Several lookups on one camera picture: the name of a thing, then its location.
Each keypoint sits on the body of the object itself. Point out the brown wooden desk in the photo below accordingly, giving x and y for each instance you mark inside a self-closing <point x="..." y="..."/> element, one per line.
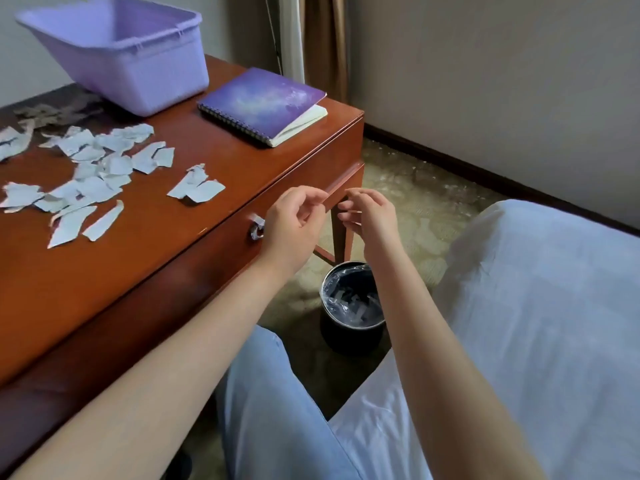
<point x="150" y="254"/>

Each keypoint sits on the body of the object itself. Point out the white sheer curtain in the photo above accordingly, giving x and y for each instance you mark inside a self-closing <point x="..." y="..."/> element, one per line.
<point x="292" y="39"/>

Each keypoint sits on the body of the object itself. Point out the person's left forearm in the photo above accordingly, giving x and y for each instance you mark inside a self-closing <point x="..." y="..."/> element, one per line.
<point x="160" y="384"/>

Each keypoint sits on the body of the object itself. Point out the white bed sheet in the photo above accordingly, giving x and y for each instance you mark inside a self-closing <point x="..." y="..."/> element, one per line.
<point x="540" y="319"/>

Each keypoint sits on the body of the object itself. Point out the purple spiral notebook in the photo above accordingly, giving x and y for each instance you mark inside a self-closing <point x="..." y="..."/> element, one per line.
<point x="260" y="102"/>

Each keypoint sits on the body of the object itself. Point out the white paper scraps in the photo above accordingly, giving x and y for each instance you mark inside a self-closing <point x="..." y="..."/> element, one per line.
<point x="90" y="187"/>

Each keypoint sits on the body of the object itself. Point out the person's right hand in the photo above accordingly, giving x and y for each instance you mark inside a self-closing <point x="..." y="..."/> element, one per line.
<point x="377" y="224"/>

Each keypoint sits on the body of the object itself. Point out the small round trash bin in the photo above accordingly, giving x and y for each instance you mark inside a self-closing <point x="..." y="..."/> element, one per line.
<point x="350" y="340"/>

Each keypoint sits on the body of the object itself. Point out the person's left hand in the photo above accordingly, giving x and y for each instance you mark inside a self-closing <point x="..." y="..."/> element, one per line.
<point x="292" y="229"/>

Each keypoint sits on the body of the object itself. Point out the brown curtain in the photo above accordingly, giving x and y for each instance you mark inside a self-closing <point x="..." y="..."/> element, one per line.
<point x="325" y="44"/>

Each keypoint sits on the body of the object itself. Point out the purple plastic basket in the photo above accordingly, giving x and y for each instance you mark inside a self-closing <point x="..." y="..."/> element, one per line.
<point x="140" y="69"/>

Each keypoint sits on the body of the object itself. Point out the person's blue jeans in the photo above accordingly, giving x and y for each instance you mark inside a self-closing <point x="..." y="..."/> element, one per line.
<point x="270" y="409"/>

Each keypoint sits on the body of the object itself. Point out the clear plastic bin liner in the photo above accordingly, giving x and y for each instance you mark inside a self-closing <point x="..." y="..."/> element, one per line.
<point x="332" y="294"/>

